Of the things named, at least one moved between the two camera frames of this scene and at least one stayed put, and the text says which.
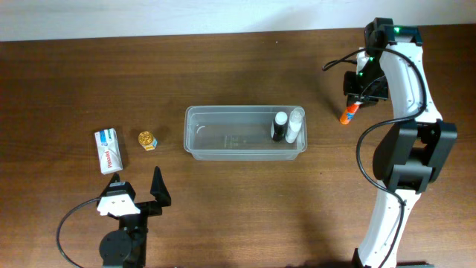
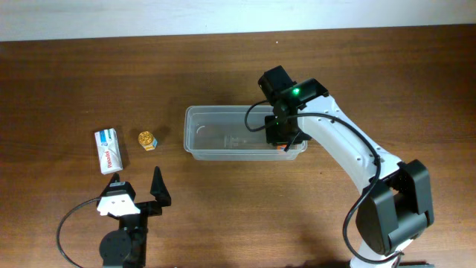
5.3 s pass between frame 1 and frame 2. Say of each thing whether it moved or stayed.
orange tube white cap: moved
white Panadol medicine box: stayed
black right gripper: moved
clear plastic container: stayed
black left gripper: stayed
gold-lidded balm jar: stayed
